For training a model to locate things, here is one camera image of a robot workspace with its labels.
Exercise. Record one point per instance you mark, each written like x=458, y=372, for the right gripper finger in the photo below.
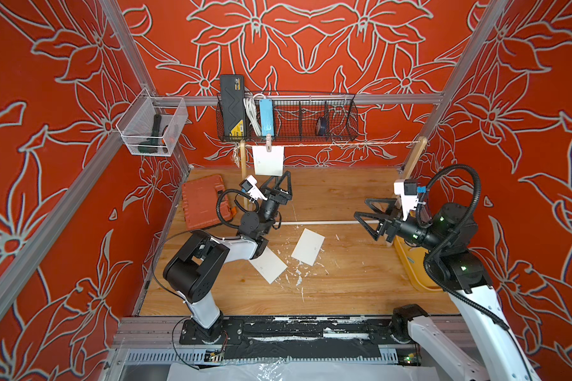
x=376, y=225
x=386, y=206

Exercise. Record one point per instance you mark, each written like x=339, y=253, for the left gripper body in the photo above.
x=271, y=208

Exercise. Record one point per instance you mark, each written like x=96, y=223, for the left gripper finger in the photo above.
x=270, y=188
x=282, y=190

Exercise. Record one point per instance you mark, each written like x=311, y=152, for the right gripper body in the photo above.
x=415, y=234

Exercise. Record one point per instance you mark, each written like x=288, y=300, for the white postcard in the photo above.
x=308, y=247
x=269, y=265
x=268, y=163

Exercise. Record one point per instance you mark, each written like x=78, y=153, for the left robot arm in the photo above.
x=192, y=272

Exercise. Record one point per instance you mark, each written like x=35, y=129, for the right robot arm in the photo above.
x=458, y=272

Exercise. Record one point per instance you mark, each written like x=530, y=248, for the yellow plastic tray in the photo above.
x=412, y=258

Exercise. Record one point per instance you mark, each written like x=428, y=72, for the left pink clothespin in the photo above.
x=269, y=143

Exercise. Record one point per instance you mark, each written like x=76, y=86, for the light blue power bank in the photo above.
x=266, y=114

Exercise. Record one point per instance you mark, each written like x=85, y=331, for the red tool case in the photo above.
x=199, y=200

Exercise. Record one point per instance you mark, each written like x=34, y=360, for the black tape roll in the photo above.
x=322, y=126

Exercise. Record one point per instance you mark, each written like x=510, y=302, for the black yellow device box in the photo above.
x=232, y=106

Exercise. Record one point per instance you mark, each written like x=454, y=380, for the clear plastic bin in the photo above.
x=136, y=123

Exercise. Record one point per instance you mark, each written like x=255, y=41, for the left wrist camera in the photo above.
x=250, y=187

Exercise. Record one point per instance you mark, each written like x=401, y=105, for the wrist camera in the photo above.
x=250, y=187
x=410, y=194

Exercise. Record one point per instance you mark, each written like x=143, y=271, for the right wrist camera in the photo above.
x=410, y=194

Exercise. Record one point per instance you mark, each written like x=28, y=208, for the wooden string rack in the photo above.
x=405, y=173

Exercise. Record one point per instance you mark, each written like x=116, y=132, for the black wire basket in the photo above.
x=295, y=114

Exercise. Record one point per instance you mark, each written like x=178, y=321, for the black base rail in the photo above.
x=347, y=338

